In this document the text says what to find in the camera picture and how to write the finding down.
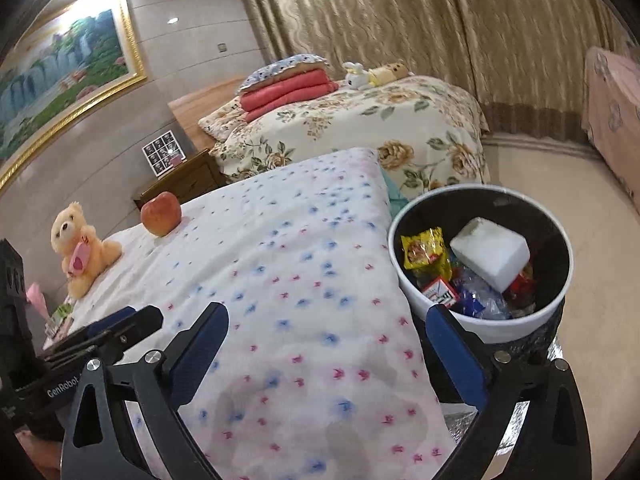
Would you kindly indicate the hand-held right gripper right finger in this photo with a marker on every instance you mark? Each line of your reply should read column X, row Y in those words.
column 457, row 355

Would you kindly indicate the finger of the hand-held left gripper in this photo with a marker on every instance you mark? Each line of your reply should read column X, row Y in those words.
column 135, row 327
column 110, row 322

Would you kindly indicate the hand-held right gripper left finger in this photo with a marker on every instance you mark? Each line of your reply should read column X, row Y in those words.
column 200, row 350

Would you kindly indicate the white trash bin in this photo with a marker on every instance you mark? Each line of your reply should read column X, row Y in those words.
column 500, row 330

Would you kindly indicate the white plastic bag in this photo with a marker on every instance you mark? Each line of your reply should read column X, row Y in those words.
column 495, row 306

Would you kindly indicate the small red white carton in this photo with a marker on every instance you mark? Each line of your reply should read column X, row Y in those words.
column 440, row 292

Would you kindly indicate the red snack bag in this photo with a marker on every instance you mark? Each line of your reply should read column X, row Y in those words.
column 522, row 285

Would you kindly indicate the white foam fruit net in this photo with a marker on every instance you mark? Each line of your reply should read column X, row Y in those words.
column 490, row 252

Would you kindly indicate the yellow snack wrapper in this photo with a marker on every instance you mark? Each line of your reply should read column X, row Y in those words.
column 425, row 252

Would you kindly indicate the small pink object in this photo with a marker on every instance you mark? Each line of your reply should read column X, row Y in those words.
column 37, row 297

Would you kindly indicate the green drink pouch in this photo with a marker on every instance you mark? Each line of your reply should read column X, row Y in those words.
column 62, row 312

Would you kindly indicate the cream teddy bear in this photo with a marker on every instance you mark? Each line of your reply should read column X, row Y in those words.
column 70, row 232

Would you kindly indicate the red apple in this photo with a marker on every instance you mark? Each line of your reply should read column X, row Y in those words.
column 160, row 215

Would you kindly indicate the white flower print bedsheet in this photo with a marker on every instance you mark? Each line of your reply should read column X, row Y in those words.
column 300, row 285

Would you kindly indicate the wooden nightstand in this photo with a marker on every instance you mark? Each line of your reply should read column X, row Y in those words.
column 200, row 180

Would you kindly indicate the teal cloth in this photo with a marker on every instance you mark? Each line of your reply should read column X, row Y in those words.
column 395, row 192

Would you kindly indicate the floral print pillow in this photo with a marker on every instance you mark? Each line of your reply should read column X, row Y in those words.
column 220, row 120

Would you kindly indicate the wooden headboard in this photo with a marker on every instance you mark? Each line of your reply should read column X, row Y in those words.
column 200, row 110

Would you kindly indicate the floral quilt bed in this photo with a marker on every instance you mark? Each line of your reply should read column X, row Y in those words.
column 375, row 120

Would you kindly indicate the gold framed landscape painting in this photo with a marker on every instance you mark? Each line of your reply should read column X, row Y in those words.
column 60, row 75

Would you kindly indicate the folded red blanket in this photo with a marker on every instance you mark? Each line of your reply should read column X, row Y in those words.
column 290, row 92

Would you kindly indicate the yellow plush toy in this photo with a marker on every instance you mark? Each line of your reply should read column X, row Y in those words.
column 390, row 74

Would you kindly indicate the blue patterned pillow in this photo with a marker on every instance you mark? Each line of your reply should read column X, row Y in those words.
column 280, row 70

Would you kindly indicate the pink printed cloth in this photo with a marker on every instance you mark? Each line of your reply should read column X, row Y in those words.
column 615, row 110

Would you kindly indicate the beige patterned curtain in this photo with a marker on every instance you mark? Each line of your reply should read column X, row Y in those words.
column 450, row 35

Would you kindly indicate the black and white photo frame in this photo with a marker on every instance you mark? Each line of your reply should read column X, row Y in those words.
column 162, row 155

